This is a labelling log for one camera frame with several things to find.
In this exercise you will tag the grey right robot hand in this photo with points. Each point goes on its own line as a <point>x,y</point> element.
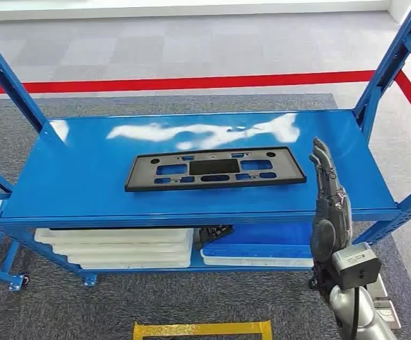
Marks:
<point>333,211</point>

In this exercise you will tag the blue metal shelf rack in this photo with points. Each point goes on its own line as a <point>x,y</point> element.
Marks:
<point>85,197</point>

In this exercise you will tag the silver floor socket plate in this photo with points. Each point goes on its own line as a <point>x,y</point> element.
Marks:
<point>387,314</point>
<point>381,288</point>

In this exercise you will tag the blue plastic tray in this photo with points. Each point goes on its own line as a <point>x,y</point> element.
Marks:
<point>258,239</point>

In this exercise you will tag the black rack caster wheel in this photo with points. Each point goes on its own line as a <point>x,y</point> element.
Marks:
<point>26,280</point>

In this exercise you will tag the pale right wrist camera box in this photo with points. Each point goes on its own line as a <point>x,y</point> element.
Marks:
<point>356,265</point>

